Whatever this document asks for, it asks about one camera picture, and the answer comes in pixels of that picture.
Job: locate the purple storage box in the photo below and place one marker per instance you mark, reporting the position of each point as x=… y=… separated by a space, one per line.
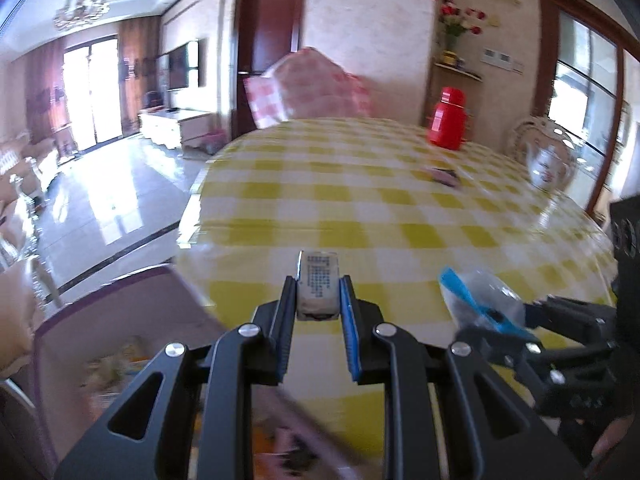
x=125 y=287

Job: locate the white ornate chair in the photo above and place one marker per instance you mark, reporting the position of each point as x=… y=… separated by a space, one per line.
x=525 y=130

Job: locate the wooden corner shelf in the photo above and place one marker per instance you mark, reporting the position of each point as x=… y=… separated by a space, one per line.
x=457 y=70

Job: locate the brown patterned curtain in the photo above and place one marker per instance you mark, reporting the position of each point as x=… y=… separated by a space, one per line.
x=45 y=90
x=139 y=75

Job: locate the red thermos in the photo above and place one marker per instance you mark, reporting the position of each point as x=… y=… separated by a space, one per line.
x=447 y=120

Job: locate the blue and white snack packet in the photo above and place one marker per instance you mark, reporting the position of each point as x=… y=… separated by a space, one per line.
x=480 y=295

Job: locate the glass paned door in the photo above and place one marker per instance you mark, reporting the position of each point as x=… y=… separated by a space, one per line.
x=585 y=85

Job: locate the white floral teapot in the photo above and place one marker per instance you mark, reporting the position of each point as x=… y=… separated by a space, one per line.
x=546 y=167

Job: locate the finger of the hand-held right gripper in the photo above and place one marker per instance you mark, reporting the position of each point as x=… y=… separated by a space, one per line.
x=575 y=320
x=515 y=355

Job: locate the small white candy packet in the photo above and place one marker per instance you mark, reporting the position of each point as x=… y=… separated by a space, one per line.
x=317 y=280

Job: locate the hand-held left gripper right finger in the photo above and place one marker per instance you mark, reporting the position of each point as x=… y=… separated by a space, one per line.
x=350 y=330

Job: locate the wall switch plate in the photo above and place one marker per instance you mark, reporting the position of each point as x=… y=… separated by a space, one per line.
x=501 y=59

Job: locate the person's right hand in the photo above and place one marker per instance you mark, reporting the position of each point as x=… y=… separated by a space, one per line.
x=620 y=445

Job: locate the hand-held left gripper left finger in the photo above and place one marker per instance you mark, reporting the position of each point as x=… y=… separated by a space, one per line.
x=285 y=330

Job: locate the red flower bouquet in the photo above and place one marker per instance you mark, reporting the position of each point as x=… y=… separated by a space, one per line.
x=455 y=15

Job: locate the television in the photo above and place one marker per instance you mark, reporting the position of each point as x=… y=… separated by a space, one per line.
x=182 y=66

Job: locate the cream ornate sofa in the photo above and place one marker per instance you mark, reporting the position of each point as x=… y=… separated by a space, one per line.
x=25 y=185

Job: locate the chandelier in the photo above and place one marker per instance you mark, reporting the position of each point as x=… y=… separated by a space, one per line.
x=81 y=7

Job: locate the white television cabinet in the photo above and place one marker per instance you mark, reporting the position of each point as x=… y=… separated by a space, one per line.
x=172 y=127

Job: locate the dark wooden door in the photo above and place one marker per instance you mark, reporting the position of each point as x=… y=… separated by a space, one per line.
x=270 y=20

